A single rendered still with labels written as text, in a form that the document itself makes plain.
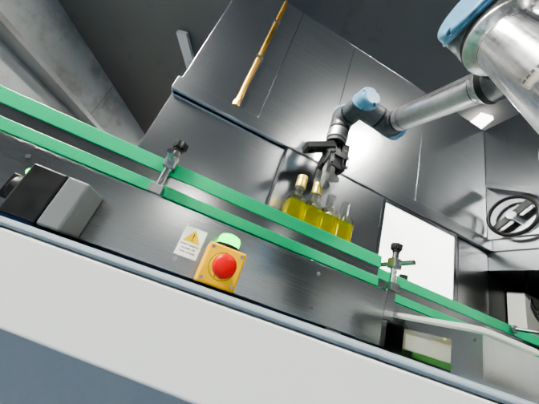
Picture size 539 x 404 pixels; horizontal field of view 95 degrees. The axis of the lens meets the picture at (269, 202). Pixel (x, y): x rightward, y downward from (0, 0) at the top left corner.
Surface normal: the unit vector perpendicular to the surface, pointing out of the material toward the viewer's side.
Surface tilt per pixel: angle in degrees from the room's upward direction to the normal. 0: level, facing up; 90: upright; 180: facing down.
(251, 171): 90
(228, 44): 90
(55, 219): 90
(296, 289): 90
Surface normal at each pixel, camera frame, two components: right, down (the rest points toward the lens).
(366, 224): 0.33, -0.27
